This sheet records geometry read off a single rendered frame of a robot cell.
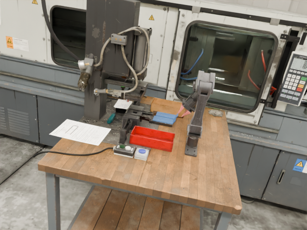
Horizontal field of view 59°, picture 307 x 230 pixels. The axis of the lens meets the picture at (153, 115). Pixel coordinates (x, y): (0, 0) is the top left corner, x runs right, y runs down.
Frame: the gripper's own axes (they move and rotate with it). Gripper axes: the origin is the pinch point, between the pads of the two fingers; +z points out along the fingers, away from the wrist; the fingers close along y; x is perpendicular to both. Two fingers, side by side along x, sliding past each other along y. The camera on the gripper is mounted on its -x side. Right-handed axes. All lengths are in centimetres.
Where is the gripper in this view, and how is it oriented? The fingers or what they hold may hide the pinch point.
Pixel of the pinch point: (180, 114)
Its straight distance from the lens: 182.0
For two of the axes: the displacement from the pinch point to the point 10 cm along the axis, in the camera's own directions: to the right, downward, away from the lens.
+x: -1.8, 3.9, -9.0
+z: -5.9, 6.9, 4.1
